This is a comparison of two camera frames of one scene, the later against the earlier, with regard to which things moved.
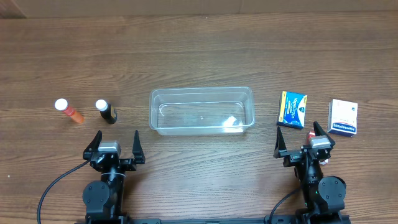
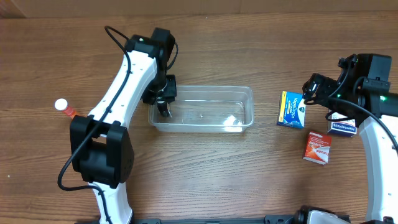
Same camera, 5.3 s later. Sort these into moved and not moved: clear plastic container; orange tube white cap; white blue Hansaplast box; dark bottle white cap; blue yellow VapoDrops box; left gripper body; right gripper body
Moved: left gripper body; right gripper body; dark bottle white cap
Not moved: orange tube white cap; clear plastic container; white blue Hansaplast box; blue yellow VapoDrops box
